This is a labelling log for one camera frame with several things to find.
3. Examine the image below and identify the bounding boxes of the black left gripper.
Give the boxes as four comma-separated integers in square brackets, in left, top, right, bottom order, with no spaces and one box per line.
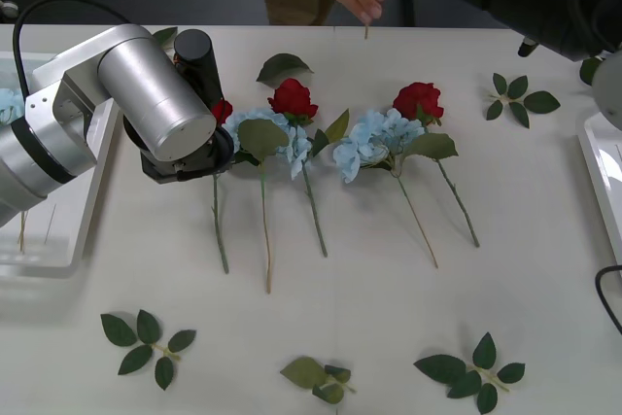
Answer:
[139,128,235,187]

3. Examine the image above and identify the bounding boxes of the red rose with green stem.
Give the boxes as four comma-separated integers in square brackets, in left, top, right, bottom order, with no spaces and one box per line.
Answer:
[392,82,481,249]
[266,77,352,259]
[210,98,235,274]

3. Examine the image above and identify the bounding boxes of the pale blue flower with stem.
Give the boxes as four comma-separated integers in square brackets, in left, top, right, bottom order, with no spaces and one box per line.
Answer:
[222,107,313,295]
[0,87,27,255]
[332,107,460,269]

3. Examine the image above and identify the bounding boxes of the shallow white box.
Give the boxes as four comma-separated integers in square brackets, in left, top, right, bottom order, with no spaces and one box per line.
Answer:
[576,111,622,266]
[0,50,122,281]

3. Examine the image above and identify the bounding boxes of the green leaf twig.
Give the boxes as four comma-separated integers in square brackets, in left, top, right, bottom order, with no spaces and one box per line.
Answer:
[413,331,527,415]
[100,308,197,392]
[485,72,562,130]
[152,26,179,51]
[280,355,358,405]

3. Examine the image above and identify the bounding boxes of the single loose green leaf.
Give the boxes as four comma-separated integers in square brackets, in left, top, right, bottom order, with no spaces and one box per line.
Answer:
[256,52,315,85]
[578,55,605,86]

